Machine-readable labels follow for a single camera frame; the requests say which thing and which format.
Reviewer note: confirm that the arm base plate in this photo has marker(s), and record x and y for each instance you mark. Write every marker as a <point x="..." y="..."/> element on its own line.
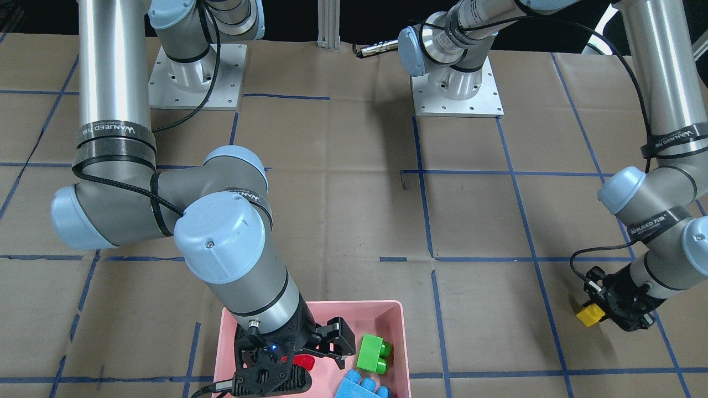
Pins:
<point x="183" y="86"/>
<point x="452" y="93"/>

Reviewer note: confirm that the pink plastic box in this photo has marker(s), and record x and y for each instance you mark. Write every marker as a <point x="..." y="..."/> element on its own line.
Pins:
<point x="383" y="318"/>

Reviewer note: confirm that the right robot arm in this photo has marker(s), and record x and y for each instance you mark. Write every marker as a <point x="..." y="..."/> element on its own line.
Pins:
<point x="218" y="213"/>

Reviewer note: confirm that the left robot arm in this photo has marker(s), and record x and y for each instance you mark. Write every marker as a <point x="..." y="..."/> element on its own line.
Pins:
<point x="652" y="204"/>

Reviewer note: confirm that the red toy block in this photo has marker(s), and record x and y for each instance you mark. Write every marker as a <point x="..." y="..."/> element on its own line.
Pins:
<point x="305" y="361"/>

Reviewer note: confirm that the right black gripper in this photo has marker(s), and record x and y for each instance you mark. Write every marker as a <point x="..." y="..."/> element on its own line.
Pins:
<point x="306" y="328"/>

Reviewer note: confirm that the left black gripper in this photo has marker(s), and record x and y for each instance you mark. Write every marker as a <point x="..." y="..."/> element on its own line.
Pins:
<point x="626" y="296"/>

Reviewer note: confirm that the green toy block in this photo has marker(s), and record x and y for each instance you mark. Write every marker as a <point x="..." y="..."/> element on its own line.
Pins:
<point x="373" y="354"/>

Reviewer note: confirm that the yellow toy block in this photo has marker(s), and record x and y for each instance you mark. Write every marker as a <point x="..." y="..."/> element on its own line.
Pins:
<point x="590" y="315"/>

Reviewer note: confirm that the blue toy block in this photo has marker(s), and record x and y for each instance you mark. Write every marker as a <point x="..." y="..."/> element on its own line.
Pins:
<point x="353" y="385"/>

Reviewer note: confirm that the aluminium frame post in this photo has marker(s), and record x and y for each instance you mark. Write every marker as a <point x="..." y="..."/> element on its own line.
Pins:
<point x="329" y="25"/>

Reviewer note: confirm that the metal cable connector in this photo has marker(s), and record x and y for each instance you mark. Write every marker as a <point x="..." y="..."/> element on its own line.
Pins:
<point x="375" y="49"/>

